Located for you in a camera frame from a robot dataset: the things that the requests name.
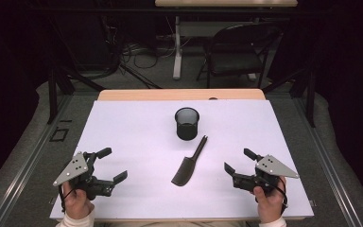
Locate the white board mat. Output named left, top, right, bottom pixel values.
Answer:
left=49, top=99, right=315, bottom=221

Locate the black horizontal metal bar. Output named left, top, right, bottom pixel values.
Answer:
left=27, top=7, right=329, bottom=16

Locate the hand-held gripper cable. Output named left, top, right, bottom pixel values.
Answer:
left=58, top=183, right=77, bottom=212
left=273, top=181, right=289, bottom=216

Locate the black comb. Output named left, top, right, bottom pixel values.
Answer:
left=170, top=134, right=209, bottom=187

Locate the black floor socket frame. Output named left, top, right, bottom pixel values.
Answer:
left=49, top=127, right=70, bottom=143

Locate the tangle of floor cables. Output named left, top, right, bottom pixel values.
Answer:
left=119, top=41, right=178, bottom=70

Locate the black folding chair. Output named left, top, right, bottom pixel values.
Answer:
left=196, top=22, right=283, bottom=89

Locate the right hand-held gripper cable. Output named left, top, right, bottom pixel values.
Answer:
left=273, top=181, right=289, bottom=216

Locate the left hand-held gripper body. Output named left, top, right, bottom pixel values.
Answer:
left=52, top=151, right=116, bottom=201

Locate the metal floor rail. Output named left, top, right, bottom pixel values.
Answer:
left=291, top=94, right=363, bottom=227
left=0, top=94, right=74, bottom=227

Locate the person's left hand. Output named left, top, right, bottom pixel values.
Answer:
left=61, top=181, right=95, bottom=220

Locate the black stand leg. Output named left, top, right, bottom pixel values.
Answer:
left=119, top=62, right=163, bottom=90

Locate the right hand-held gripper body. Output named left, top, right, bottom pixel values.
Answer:
left=232, top=154, right=300, bottom=195

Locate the black metal stand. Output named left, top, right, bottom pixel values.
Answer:
left=45, top=18, right=107, bottom=126
left=262, top=67, right=317, bottom=129

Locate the light wooden table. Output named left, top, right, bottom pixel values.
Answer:
left=93, top=88, right=306, bottom=222

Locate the person's right hand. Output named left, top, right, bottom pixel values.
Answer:
left=252, top=176, right=287, bottom=224

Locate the left hand-held gripper cable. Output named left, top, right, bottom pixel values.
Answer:
left=58, top=183, right=77, bottom=212

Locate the dark curtain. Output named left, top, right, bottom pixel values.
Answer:
left=315, top=0, right=363, bottom=206
left=0, top=0, right=45, bottom=197

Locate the black mesh pen cup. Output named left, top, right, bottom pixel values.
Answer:
left=174, top=107, right=200, bottom=142

